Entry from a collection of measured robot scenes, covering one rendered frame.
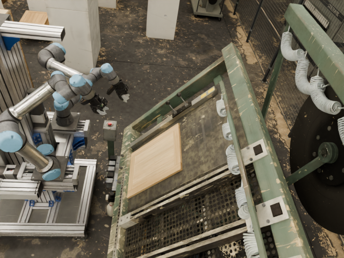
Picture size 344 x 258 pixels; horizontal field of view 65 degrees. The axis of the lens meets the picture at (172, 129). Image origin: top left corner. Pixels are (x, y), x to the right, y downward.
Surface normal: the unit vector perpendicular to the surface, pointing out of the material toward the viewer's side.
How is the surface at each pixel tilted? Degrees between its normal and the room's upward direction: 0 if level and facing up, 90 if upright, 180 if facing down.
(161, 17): 90
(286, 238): 51
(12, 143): 83
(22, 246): 0
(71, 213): 0
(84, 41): 90
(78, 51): 90
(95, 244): 0
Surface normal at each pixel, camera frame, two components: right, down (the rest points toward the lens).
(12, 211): 0.14, -0.68
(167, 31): 0.04, 0.73
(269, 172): -0.68, -0.48
